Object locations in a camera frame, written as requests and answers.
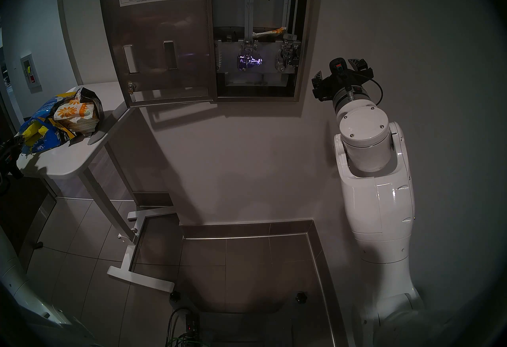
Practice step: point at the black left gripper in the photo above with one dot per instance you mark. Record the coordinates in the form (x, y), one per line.
(8, 156)

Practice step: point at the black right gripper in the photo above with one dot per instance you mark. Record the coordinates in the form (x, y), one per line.
(340, 84)

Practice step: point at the orange floral pad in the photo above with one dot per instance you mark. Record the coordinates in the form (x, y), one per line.
(269, 33)

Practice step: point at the stainless steel wall dispenser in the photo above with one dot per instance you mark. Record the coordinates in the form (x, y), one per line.
(166, 53)

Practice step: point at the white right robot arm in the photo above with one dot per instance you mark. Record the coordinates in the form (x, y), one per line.
(376, 199)

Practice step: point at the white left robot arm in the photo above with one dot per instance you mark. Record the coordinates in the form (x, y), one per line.
(23, 290)

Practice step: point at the dark robot base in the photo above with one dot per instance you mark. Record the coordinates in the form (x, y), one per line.
(253, 326)

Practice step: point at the blue yellow pad package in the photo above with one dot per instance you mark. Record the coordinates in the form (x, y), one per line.
(39, 140)

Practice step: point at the chrome dispensing lever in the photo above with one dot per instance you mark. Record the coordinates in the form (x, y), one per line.
(248, 59)
(288, 58)

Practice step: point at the white table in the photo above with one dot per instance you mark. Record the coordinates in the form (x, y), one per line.
(59, 160)

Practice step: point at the orange floral pad package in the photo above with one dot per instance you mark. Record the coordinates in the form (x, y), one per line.
(75, 112)

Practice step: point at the black pad package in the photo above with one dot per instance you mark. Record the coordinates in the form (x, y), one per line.
(93, 98)

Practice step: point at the black star knob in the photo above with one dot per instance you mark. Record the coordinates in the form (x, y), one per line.
(301, 297)
(174, 296)

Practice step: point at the black box red light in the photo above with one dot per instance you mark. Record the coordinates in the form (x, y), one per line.
(192, 324)

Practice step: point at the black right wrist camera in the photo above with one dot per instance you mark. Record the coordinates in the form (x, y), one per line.
(338, 67)

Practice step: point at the grey wall alarm box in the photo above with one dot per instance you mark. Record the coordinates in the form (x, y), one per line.
(31, 73)

